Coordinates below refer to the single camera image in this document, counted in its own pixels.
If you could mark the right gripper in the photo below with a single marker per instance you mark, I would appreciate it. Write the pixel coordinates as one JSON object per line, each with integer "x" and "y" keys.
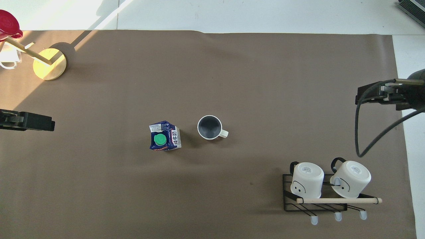
{"x": 416, "y": 94}

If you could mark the blue milk carton green cap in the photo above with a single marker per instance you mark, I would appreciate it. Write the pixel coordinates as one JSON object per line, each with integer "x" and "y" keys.
{"x": 171, "y": 136}

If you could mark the red cup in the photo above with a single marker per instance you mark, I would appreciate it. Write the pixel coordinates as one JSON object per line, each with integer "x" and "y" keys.
{"x": 8, "y": 23}

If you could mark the grey ribbed device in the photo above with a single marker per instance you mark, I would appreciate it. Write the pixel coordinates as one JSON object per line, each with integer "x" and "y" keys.
{"x": 413, "y": 6}

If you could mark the white mug grey inside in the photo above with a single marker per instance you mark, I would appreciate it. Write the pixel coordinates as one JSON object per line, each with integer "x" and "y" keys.
{"x": 209, "y": 127}

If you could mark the wooden mug tree stand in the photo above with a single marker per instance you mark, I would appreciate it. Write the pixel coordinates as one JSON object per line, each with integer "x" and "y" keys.
{"x": 49, "y": 66}

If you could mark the white mug on stand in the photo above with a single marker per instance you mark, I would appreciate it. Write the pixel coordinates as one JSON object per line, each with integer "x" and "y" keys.
{"x": 10, "y": 56}

